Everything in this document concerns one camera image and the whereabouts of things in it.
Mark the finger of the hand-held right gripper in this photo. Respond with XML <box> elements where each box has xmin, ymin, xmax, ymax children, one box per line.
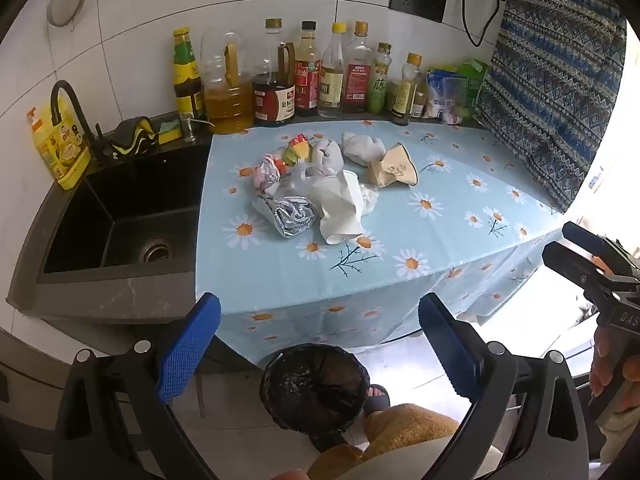
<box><xmin>541</xmin><ymin>241</ymin><xmax>616</xmax><ymax>293</ymax></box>
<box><xmin>561</xmin><ymin>221</ymin><xmax>633</xmax><ymax>273</ymax></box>

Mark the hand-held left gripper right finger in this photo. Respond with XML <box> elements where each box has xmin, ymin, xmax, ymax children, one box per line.
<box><xmin>417</xmin><ymin>292</ymin><xmax>591</xmax><ymax>480</ymax></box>

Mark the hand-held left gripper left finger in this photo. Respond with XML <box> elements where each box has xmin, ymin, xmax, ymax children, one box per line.
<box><xmin>52</xmin><ymin>292</ymin><xmax>223</xmax><ymax>480</ymax></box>

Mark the black lined waste bin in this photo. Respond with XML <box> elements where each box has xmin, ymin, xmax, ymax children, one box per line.
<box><xmin>259</xmin><ymin>344</ymin><xmax>371</xmax><ymax>453</ymax></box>

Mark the silver foil wrapper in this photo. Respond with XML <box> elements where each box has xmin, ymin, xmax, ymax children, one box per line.
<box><xmin>252</xmin><ymin>191</ymin><xmax>318</xmax><ymax>241</ymax></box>

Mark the clear plastic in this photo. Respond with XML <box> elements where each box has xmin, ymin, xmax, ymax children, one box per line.
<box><xmin>359</xmin><ymin>184</ymin><xmax>381</xmax><ymax>215</ymax></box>

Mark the white paper sheet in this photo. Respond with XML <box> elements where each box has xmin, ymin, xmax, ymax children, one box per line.
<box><xmin>307</xmin><ymin>170</ymin><xmax>366</xmax><ymax>246</ymax></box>

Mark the brown paper bag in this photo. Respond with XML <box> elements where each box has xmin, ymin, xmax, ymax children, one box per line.
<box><xmin>367</xmin><ymin>142</ymin><xmax>420</xmax><ymax>188</ymax></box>

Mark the red white wrapper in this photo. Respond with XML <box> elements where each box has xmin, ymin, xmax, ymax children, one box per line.
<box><xmin>252</xmin><ymin>155</ymin><xmax>283</xmax><ymax>196</ymax></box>

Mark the white cloth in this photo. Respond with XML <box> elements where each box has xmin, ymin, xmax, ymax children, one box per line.
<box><xmin>341</xmin><ymin>131</ymin><xmax>387</xmax><ymax>167</ymax></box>

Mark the colourful snack wrapper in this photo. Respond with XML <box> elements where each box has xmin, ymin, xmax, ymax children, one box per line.
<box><xmin>272</xmin><ymin>133</ymin><xmax>316</xmax><ymax>173</ymax></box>

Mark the white plastic bag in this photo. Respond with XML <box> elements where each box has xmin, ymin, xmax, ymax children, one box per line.
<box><xmin>292</xmin><ymin>137</ymin><xmax>347</xmax><ymax>196</ymax></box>

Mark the cream sleeved right forearm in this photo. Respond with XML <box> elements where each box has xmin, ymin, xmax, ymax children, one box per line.
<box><xmin>597</xmin><ymin>410</ymin><xmax>640</xmax><ymax>466</ymax></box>

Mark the person's right hand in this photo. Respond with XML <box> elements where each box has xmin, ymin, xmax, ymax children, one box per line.
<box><xmin>589</xmin><ymin>330</ymin><xmax>618</xmax><ymax>397</ymax></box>

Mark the person's foot in slipper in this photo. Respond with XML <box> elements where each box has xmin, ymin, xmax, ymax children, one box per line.
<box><xmin>362</xmin><ymin>384</ymin><xmax>391</xmax><ymax>418</ymax></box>

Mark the yellow fleece pants leg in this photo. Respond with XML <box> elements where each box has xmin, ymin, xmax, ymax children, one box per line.
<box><xmin>307</xmin><ymin>402</ymin><xmax>461</xmax><ymax>480</ymax></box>

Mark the metal sink drain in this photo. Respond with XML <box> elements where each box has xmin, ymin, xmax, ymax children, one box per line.
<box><xmin>140</xmin><ymin>237</ymin><xmax>173</xmax><ymax>263</ymax></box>

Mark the daisy print tablecloth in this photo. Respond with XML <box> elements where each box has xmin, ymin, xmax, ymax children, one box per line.
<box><xmin>195</xmin><ymin>119</ymin><xmax>563</xmax><ymax>366</ymax></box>

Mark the grey cabinet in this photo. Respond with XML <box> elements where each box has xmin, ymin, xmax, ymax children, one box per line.
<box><xmin>0</xmin><ymin>310</ymin><xmax>261</xmax><ymax>411</ymax></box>

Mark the blue patterned cloth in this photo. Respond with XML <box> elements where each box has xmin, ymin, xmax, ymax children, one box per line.
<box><xmin>472</xmin><ymin>0</ymin><xmax>628</xmax><ymax>213</ymax></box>

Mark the black kitchen sink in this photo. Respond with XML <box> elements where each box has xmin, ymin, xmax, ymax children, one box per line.
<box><xmin>7</xmin><ymin>112</ymin><xmax>213</xmax><ymax>321</ymax></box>

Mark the green seasoning bag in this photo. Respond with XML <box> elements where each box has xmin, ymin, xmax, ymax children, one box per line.
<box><xmin>457</xmin><ymin>59</ymin><xmax>490</xmax><ymax>121</ymax></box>

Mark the blue white seasoning bag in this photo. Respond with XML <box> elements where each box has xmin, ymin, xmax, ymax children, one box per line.
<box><xmin>426</xmin><ymin>69</ymin><xmax>468</xmax><ymax>123</ymax></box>

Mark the yellow green sponge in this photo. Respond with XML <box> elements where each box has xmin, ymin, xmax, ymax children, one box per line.
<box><xmin>157</xmin><ymin>119</ymin><xmax>183</xmax><ymax>145</ymax></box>

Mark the yellow black cleaning rag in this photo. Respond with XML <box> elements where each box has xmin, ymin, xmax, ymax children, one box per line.
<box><xmin>111</xmin><ymin>116</ymin><xmax>160</xmax><ymax>157</ymax></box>

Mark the small yellow cap oil bottle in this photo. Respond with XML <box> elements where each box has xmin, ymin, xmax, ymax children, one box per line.
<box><xmin>390</xmin><ymin>52</ymin><xmax>423</xmax><ymax>126</ymax></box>

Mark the yellow dish soap bottle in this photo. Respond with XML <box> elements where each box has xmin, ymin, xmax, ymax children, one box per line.
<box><xmin>27</xmin><ymin>102</ymin><xmax>93</xmax><ymax>191</ymax></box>

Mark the clear cooking oil jug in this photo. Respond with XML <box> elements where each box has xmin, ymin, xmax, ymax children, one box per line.
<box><xmin>200</xmin><ymin>30</ymin><xmax>255</xmax><ymax>135</ymax></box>

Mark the green seasoning oil bottle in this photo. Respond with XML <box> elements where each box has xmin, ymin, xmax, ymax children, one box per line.
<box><xmin>367</xmin><ymin>42</ymin><xmax>393</xmax><ymax>115</ymax></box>

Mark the dark soy sauce jug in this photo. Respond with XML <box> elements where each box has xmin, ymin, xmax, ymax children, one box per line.
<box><xmin>250</xmin><ymin>17</ymin><xmax>297</xmax><ymax>127</ymax></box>

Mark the green label sauce bottle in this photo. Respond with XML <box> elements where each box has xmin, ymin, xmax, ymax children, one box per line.
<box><xmin>171</xmin><ymin>27</ymin><xmax>206</xmax><ymax>121</ymax></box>

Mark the black faucet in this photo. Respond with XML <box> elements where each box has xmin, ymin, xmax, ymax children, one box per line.
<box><xmin>50</xmin><ymin>80</ymin><xmax>113</xmax><ymax>161</ymax></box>

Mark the clear bottle red label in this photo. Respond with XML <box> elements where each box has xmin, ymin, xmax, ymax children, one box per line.
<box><xmin>342</xmin><ymin>21</ymin><xmax>375</xmax><ymax>115</ymax></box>

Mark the clear bottle yellow cap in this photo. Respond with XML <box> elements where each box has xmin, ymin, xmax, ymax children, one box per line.
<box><xmin>318</xmin><ymin>22</ymin><xmax>349</xmax><ymax>120</ymax></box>

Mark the black cap vinegar bottle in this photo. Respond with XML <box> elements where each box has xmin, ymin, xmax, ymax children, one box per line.
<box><xmin>294</xmin><ymin>20</ymin><xmax>322</xmax><ymax>117</ymax></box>

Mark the metal mesh strainer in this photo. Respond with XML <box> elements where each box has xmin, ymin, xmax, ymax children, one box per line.
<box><xmin>45</xmin><ymin>0</ymin><xmax>88</xmax><ymax>28</ymax></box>

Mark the black power cable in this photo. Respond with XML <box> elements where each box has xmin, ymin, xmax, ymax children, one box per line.
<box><xmin>461</xmin><ymin>0</ymin><xmax>506</xmax><ymax>48</ymax></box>

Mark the black wall socket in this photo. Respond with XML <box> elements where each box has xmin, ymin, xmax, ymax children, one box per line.
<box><xmin>390</xmin><ymin>0</ymin><xmax>447</xmax><ymax>23</ymax></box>

